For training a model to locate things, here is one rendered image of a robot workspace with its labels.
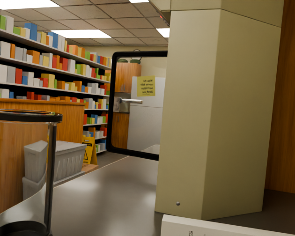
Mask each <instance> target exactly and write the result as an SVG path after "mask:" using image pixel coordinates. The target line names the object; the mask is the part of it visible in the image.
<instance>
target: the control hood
mask: <svg viewBox="0 0 295 236"><path fill-rule="evenodd" d="M148 1H149V2H150V3H151V4H152V5H153V6H154V7H155V8H156V9H157V11H158V12H159V13H160V14H161V15H162V16H163V17H164V18H165V20H166V21H167V22H168V23H169V24H170V16H171V7H172V0H148Z"/></svg>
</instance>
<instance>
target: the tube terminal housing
mask: <svg viewBox="0 0 295 236"><path fill-rule="evenodd" d="M283 6H284V0H172V7H171V16H170V32H169V44H168V55H167V66H166V78H165V89H164V101H163V112H162V128H161V139H160V151H159V162H158V173H157V184H156V196H155V211H156V212H160V213H165V214H170V215H175V216H179V217H184V218H191V219H196V220H203V221H206V220H212V219H218V218H223V217H230V216H235V215H241V214H249V213H255V212H261V211H262V205H263V196H264V187H265V179H266V166H267V157H268V148H269V139H270V130H271V121H272V112H273V100H274V91H275V82H276V73H277V64H278V55H279V46H280V34H281V24H282V15H283Z"/></svg>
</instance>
